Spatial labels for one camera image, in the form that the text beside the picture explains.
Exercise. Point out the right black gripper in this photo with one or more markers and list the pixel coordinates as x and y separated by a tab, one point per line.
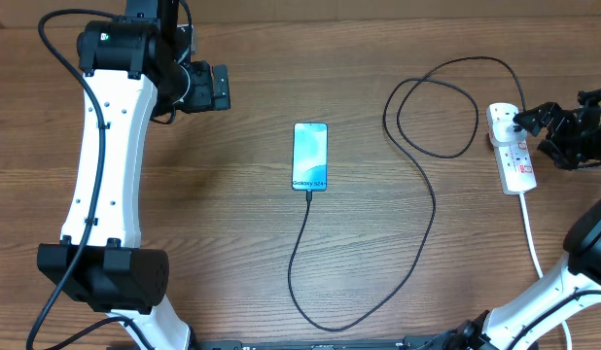
556	132

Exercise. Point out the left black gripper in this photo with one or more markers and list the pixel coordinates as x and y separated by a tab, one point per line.
205	99

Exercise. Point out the blue screen smartphone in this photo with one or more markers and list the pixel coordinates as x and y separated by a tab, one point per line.
310	157

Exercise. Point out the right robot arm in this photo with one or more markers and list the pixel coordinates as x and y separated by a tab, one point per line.
571	286

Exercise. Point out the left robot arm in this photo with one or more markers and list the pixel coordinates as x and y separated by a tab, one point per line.
135	68

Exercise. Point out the white charger adapter plug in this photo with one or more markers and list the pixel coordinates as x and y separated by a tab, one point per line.
504	134

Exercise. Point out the white power strip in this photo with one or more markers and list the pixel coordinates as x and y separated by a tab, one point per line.
513	162

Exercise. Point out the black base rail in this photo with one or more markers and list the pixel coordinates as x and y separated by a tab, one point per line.
409	342

